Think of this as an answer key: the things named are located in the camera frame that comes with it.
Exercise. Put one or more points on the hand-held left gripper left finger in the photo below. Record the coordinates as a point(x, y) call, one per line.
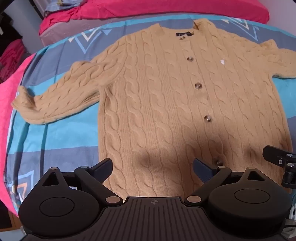
point(104, 167)

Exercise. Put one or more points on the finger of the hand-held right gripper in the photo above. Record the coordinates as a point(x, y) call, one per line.
point(275, 154)

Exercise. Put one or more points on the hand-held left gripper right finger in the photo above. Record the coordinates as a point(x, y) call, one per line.
point(204, 171)

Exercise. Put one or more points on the dark red clothes pile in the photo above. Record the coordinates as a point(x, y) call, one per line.
point(12, 59)

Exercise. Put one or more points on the blue patterned bed sheet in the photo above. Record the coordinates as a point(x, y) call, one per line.
point(69, 136)

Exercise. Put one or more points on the red blanket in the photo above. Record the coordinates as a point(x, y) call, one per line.
point(129, 9)

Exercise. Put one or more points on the light blue cloth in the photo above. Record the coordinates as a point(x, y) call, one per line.
point(60, 4)

